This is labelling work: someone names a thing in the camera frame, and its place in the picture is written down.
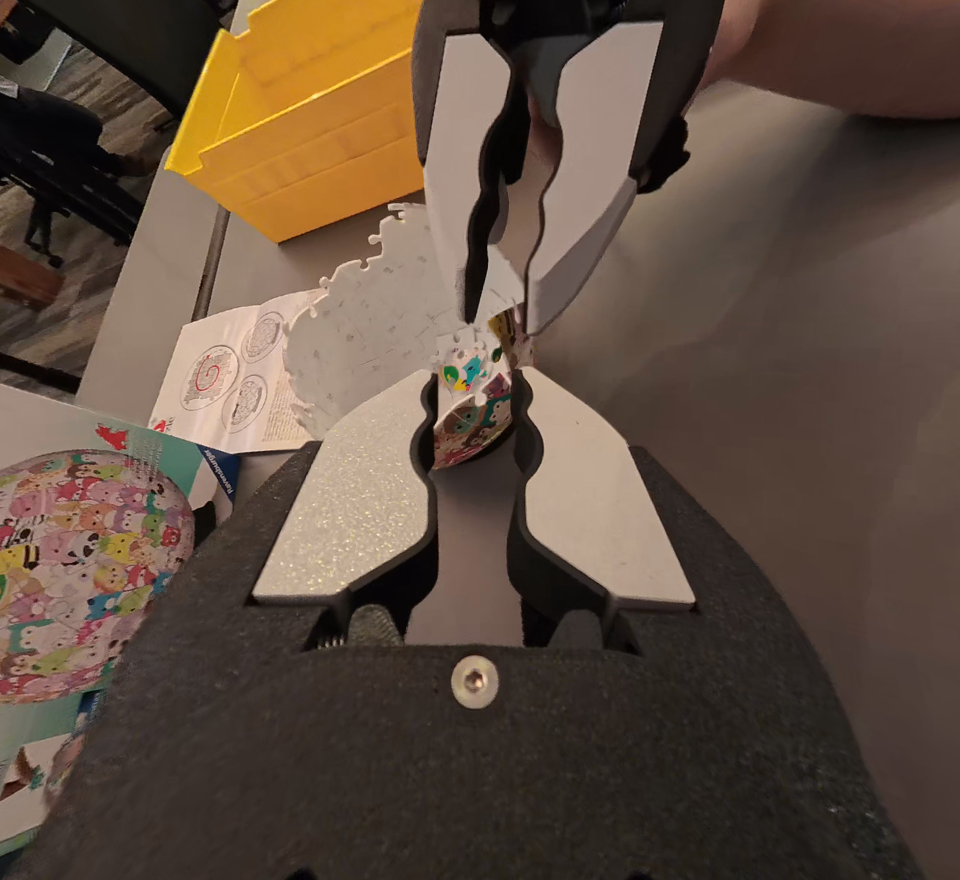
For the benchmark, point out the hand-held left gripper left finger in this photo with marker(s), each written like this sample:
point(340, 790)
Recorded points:
point(352, 505)

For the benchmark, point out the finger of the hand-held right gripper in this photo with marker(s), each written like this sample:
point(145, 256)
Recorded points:
point(457, 145)
point(600, 145)

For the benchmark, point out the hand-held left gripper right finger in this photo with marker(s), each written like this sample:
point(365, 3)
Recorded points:
point(592, 513)

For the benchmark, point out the yellow plastic bin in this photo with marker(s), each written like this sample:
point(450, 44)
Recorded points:
point(315, 130)

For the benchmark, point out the white half puzzle ball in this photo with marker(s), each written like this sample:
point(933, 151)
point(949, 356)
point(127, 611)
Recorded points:
point(375, 340)

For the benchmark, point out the person's right forearm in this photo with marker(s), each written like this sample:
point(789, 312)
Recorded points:
point(840, 18)

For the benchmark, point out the colourful puzzle box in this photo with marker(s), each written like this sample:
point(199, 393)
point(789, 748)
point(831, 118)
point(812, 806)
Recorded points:
point(75, 520)

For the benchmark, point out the white instruction leaflet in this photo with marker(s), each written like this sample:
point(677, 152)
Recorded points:
point(225, 370)

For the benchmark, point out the dark furniture panel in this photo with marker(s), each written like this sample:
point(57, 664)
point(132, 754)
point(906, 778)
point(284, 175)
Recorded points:
point(112, 3)

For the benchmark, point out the black office chair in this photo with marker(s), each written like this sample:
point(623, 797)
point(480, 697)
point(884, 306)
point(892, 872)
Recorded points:
point(82, 213)

